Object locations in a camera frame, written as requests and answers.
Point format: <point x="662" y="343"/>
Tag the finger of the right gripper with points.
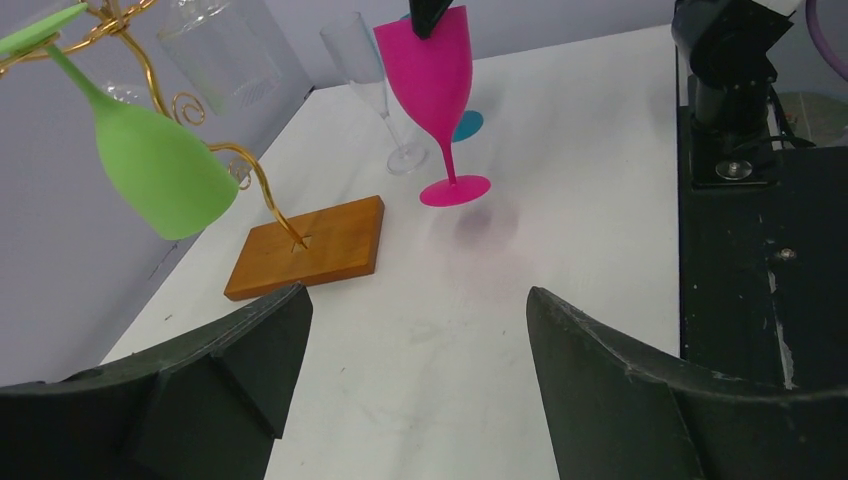
<point x="426" y="14"/>

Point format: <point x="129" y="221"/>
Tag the clear patterned wine glass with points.
<point x="217" y="50"/>

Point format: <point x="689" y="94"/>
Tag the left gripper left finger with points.
<point x="207" y="404"/>

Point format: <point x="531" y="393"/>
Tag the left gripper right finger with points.
<point x="617" y="408"/>

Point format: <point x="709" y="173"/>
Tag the green plastic wine glass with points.
<point x="160" y="168"/>

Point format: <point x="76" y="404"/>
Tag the clear tall flute glass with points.
<point x="355" y="56"/>

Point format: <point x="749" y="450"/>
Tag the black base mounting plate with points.
<point x="763" y="269"/>

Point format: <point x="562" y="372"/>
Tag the pink plastic wine glass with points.
<point x="432" y="80"/>

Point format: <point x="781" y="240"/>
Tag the blue plastic wine glass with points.
<point x="470" y="123"/>

